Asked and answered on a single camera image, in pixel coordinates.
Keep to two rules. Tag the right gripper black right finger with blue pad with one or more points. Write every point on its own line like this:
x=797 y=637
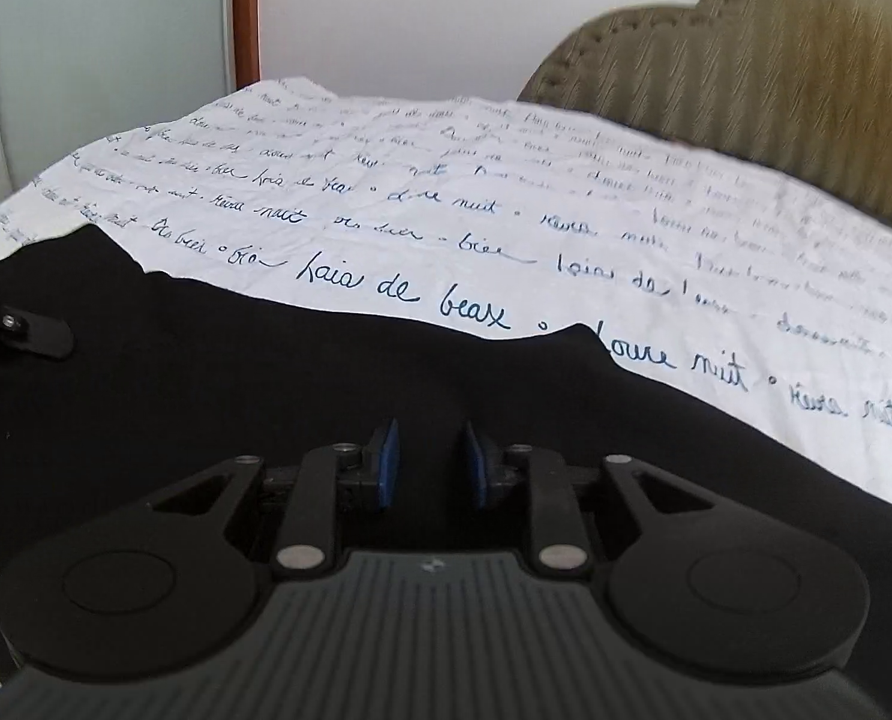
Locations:
x=697 y=579

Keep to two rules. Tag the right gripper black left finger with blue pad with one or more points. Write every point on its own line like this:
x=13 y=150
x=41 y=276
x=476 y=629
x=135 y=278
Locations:
x=164 y=582

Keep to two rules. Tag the black pants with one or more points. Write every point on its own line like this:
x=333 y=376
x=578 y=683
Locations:
x=169 y=376

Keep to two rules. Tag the frosted glass wardrobe door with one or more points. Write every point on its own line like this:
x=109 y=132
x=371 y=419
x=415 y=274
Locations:
x=74 y=71

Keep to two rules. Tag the white bedsheet with blue script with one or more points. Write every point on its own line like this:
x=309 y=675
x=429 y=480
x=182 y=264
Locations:
x=743 y=287

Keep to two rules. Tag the olive upholstered headboard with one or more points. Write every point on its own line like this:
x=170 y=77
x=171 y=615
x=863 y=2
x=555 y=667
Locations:
x=801 y=86

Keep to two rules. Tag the brown wooden door frame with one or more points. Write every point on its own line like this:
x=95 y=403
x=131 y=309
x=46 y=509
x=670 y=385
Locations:
x=245 y=14

